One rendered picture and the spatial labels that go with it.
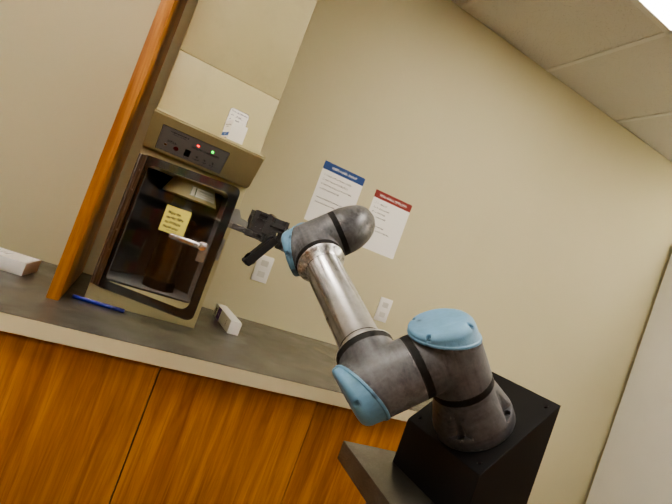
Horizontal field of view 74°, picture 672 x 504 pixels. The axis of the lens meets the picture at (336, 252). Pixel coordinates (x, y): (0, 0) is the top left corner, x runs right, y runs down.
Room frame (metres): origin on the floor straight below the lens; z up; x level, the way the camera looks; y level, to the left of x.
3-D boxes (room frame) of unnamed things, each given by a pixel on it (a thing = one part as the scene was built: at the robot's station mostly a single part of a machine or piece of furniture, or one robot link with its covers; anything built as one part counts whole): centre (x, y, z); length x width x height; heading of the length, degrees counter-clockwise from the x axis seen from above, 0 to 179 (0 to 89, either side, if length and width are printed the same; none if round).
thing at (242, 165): (1.30, 0.46, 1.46); 0.32 x 0.12 x 0.10; 114
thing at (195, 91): (1.47, 0.53, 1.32); 0.32 x 0.25 x 0.77; 114
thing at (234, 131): (1.32, 0.41, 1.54); 0.05 x 0.05 x 0.06; 39
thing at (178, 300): (1.28, 0.46, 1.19); 0.30 x 0.01 x 0.40; 86
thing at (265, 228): (1.35, 0.22, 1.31); 0.12 x 0.08 x 0.09; 113
